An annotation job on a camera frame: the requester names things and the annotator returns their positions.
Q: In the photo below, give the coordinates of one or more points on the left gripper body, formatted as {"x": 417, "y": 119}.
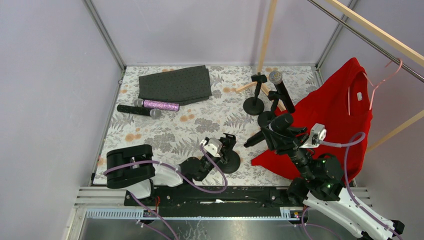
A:
{"x": 222, "y": 149}

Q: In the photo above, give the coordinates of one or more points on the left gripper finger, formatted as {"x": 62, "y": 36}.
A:
{"x": 226, "y": 159}
{"x": 228, "y": 142}

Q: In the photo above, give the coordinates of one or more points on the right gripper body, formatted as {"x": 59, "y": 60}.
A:
{"x": 285, "y": 136}

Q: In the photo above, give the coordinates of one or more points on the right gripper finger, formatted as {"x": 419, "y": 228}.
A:
{"x": 295, "y": 131}
{"x": 276, "y": 142}

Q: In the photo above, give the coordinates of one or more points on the black mic stand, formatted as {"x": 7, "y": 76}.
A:
{"x": 253, "y": 105}
{"x": 267, "y": 116}
{"x": 234, "y": 167}

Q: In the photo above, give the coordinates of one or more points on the black microphone silver grille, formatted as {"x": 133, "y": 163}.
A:
{"x": 276, "y": 78}

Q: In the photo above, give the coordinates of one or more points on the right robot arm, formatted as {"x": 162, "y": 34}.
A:
{"x": 323, "y": 184}

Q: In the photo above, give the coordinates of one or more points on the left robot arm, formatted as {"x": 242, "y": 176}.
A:
{"x": 135, "y": 169}

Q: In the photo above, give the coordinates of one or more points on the red t-shirt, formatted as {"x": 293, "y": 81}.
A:
{"x": 328, "y": 106}

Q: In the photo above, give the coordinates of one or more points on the dark grey perforated felt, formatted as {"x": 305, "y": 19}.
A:
{"x": 182, "y": 86}

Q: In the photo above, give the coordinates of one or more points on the purple glitter microphone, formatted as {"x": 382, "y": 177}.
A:
{"x": 167, "y": 106}

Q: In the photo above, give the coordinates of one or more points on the pink clothes hanger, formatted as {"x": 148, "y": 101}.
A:
{"x": 374, "y": 87}

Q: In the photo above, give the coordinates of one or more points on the metal hanging rod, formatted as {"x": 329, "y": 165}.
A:
{"x": 356, "y": 32}

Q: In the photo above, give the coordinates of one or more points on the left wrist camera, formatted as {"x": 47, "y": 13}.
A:
{"x": 212, "y": 146}

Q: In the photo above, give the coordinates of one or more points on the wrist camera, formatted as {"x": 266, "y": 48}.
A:
{"x": 212, "y": 146}
{"x": 316, "y": 135}

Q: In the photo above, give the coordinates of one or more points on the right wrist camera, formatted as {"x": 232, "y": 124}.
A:
{"x": 316, "y": 135}

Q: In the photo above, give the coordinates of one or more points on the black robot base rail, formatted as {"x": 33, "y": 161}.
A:
{"x": 185, "y": 201}

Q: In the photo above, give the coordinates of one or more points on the wooden clothes rack frame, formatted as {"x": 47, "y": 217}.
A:
{"x": 301, "y": 33}

